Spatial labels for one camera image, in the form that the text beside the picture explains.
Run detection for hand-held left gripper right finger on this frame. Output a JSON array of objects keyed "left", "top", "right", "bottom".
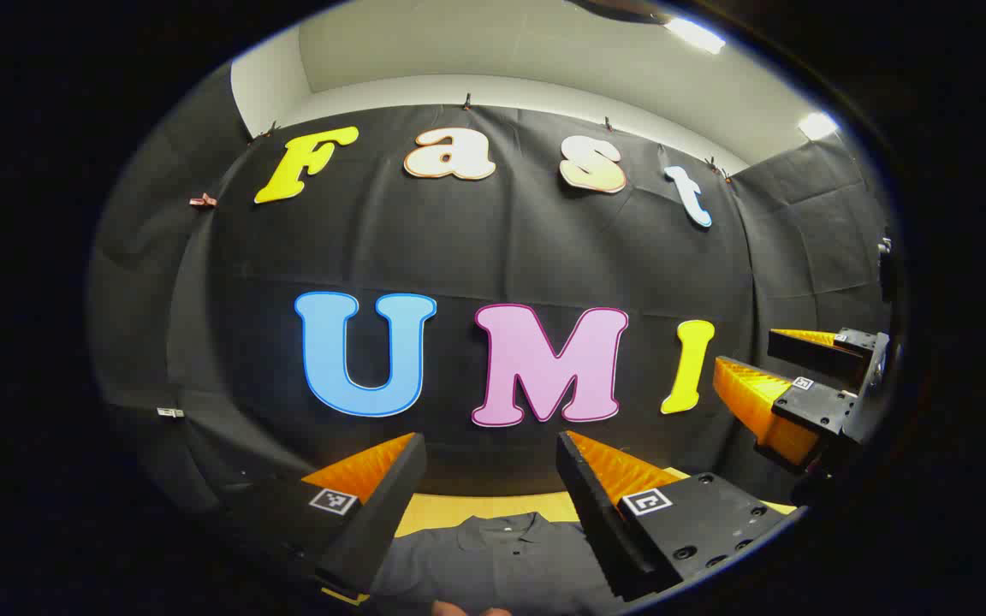
[{"left": 555, "top": 430, "right": 793, "bottom": 604}]

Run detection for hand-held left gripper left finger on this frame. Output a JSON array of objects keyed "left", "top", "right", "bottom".
[{"left": 219, "top": 432, "right": 427, "bottom": 600}]

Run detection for dark grey collared shirt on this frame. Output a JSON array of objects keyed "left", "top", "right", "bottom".
[{"left": 369, "top": 512, "right": 627, "bottom": 616}]

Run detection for bright ceiling light panel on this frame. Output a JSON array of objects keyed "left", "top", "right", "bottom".
[
  {"left": 797, "top": 111, "right": 840, "bottom": 142},
  {"left": 664, "top": 17, "right": 727, "bottom": 55}
]

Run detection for black backdrop cloth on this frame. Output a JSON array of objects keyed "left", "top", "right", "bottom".
[{"left": 86, "top": 64, "right": 896, "bottom": 514}]

